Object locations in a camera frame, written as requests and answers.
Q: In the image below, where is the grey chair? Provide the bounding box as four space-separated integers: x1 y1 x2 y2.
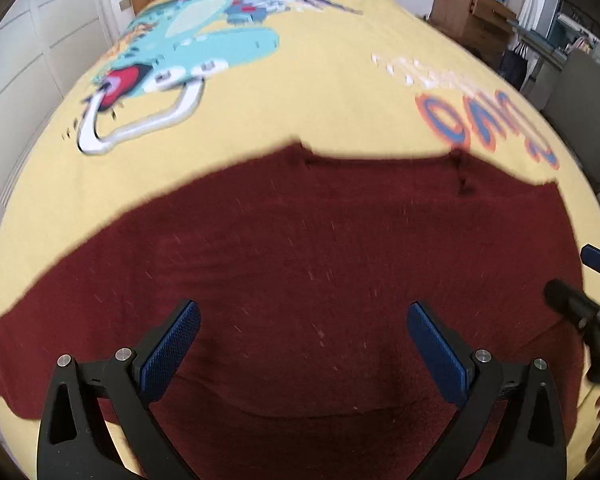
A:
527 50 600 196

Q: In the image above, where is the dark tote bag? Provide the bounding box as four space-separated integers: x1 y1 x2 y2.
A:
500 42 531 92

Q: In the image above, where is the cluttered storage shelf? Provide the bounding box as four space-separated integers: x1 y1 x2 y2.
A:
517 0 600 78

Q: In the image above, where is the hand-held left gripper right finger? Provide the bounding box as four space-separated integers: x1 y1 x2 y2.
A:
406 301 567 480

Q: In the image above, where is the maroon knit sweater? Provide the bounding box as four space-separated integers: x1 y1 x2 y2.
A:
0 144 588 480

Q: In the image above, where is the yellow cartoon printed blanket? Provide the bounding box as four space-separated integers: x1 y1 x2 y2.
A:
0 0 600 480

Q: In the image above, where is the white wardrobe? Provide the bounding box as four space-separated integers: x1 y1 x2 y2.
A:
0 0 127 211

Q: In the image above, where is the wooden drawer cabinet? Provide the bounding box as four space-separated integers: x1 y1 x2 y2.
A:
432 0 518 68

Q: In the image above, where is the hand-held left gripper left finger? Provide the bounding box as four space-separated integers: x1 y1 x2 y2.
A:
36 299 202 480

